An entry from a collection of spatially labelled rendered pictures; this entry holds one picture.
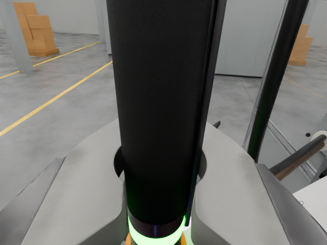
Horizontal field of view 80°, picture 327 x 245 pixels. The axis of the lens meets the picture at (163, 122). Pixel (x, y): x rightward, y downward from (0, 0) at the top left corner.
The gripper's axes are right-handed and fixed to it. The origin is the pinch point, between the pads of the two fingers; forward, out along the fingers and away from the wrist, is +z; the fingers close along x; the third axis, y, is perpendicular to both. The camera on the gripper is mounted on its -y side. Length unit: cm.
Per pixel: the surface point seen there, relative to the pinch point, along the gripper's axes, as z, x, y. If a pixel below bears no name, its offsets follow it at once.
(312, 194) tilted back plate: 21, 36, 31
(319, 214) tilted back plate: 16, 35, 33
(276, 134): 89, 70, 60
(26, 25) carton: 698, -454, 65
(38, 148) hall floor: 189, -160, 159
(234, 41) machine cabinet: 521, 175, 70
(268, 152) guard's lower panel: 90, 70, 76
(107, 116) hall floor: 278, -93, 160
